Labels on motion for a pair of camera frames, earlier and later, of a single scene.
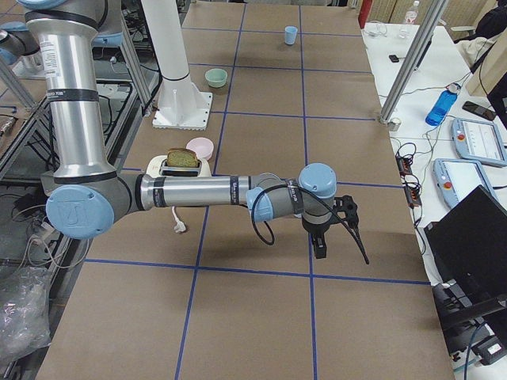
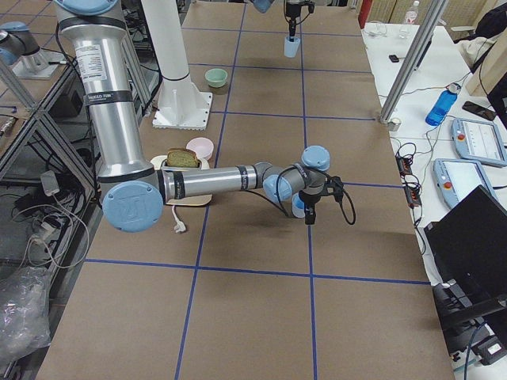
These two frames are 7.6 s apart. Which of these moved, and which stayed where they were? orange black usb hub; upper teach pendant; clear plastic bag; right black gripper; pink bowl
Moved: right black gripper
Stayed: upper teach pendant; pink bowl; orange black usb hub; clear plastic bag
